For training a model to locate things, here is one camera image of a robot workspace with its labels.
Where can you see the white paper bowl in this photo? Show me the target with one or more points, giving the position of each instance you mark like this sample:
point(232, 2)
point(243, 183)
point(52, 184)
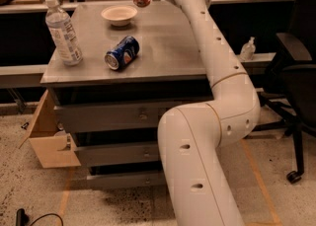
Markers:
point(119, 16)

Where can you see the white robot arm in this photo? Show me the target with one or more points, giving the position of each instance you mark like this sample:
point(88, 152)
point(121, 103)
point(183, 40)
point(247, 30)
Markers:
point(188, 135)

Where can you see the blue pepsi can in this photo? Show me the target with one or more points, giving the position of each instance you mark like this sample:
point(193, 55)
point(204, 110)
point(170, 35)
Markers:
point(123, 53)

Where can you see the clear plastic water bottle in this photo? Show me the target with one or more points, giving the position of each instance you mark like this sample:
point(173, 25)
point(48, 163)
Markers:
point(63, 34)

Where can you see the grey drawer cabinet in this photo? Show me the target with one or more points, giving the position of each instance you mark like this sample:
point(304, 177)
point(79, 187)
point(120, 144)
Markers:
point(166, 68)

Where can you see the top grey drawer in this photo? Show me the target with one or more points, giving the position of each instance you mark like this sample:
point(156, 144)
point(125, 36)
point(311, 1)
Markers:
point(116, 116)

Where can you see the black office chair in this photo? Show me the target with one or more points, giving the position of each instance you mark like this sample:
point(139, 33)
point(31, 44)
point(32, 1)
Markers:
point(290, 81)

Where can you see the open cardboard box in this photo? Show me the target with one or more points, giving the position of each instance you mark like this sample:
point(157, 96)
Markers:
point(53, 146)

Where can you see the bottom grey drawer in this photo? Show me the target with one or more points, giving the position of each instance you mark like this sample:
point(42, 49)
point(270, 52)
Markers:
point(127, 180)

